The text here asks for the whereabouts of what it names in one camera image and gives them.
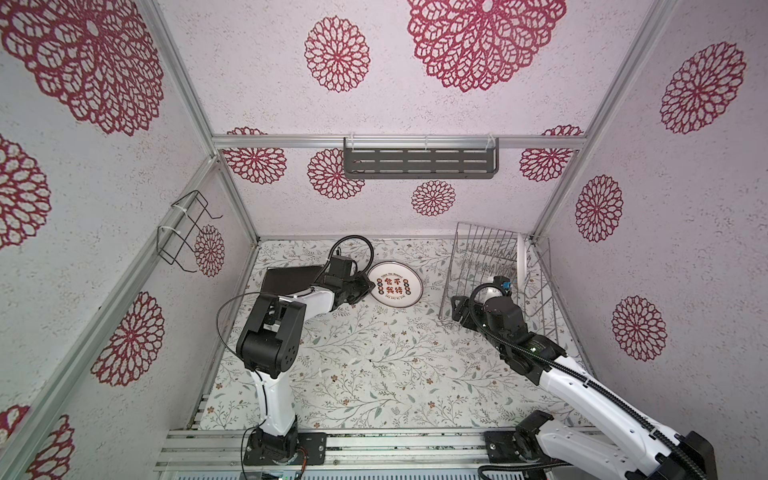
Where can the white round bowl back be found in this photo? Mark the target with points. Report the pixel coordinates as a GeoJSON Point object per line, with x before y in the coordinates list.
{"type": "Point", "coordinates": [396, 285]}

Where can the grey wall shelf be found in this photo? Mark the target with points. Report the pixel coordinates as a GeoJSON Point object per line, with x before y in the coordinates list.
{"type": "Point", "coordinates": [425, 163]}

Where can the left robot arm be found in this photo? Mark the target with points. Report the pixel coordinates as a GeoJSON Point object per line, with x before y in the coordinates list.
{"type": "Point", "coordinates": [269, 342]}

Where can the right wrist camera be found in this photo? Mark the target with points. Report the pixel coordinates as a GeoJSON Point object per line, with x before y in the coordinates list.
{"type": "Point", "coordinates": [503, 284]}

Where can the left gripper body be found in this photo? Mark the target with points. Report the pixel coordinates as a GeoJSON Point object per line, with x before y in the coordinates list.
{"type": "Point", "coordinates": [356, 287]}

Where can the wire dish rack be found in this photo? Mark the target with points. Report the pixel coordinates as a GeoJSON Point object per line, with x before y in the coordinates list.
{"type": "Point", "coordinates": [481, 253]}

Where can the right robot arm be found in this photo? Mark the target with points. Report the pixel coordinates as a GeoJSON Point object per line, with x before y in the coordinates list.
{"type": "Point", "coordinates": [635, 447]}

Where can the black wire wall basket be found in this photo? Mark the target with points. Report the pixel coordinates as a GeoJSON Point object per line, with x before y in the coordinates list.
{"type": "Point", "coordinates": [193, 243]}

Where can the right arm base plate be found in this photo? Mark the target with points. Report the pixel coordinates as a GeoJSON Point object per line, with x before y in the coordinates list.
{"type": "Point", "coordinates": [515, 446]}

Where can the white round plate front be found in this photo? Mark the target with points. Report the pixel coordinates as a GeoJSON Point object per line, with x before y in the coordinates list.
{"type": "Point", "coordinates": [521, 264]}

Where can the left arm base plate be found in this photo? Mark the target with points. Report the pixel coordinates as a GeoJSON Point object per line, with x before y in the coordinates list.
{"type": "Point", "coordinates": [295, 448]}

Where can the black plate with gold rim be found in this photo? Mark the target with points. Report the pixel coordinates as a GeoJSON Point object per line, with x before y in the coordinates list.
{"type": "Point", "coordinates": [285, 281]}

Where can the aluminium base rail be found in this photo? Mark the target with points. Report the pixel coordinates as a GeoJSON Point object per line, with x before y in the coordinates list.
{"type": "Point", "coordinates": [334, 449]}

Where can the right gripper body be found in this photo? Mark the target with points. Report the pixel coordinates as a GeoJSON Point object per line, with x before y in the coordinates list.
{"type": "Point", "coordinates": [475, 318]}

